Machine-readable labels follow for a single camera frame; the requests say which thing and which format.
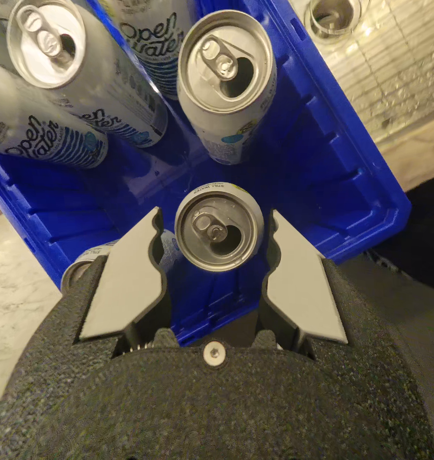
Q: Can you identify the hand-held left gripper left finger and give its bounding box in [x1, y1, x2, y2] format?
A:
[78, 207, 172, 342]

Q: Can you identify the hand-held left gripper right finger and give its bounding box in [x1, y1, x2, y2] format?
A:
[258, 208, 348, 345]

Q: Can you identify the white water can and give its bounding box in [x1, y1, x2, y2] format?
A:
[174, 183, 265, 272]

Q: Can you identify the blue plastic bin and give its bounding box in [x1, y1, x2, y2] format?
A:
[0, 0, 412, 347]

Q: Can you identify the marble desk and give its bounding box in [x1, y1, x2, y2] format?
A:
[0, 115, 434, 408]

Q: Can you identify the stainless steel sink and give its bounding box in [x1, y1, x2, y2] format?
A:
[287, 0, 434, 144]

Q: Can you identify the round metal sink drain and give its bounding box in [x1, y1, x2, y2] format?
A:
[303, 0, 372, 45]

